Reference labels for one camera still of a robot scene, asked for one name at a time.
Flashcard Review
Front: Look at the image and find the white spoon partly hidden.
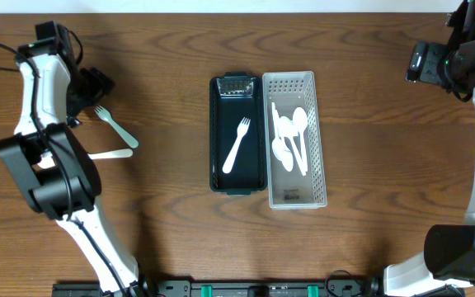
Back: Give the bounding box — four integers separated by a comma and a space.
280, 120, 307, 177

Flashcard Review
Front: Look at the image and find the white plastic fork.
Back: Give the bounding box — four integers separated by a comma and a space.
222, 117, 251, 174

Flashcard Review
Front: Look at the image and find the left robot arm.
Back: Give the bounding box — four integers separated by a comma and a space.
0, 21, 151, 296

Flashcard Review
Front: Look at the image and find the cream white fork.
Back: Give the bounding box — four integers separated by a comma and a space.
88, 148, 134, 160

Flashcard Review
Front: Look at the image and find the short white spoon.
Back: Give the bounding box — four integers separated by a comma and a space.
37, 152, 55, 169

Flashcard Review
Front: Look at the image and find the clear plastic basket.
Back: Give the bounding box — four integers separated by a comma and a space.
262, 71, 327, 210

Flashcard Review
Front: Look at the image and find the black plastic basket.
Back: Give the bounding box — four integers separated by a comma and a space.
209, 73, 267, 196

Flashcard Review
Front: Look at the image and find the mint green handled fork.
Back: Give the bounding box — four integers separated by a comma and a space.
94, 106, 139, 149

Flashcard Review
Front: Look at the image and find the left black cable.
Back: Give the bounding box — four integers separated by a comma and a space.
0, 35, 139, 297

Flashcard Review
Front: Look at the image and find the black mounting rail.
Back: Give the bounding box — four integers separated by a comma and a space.
51, 270, 466, 297

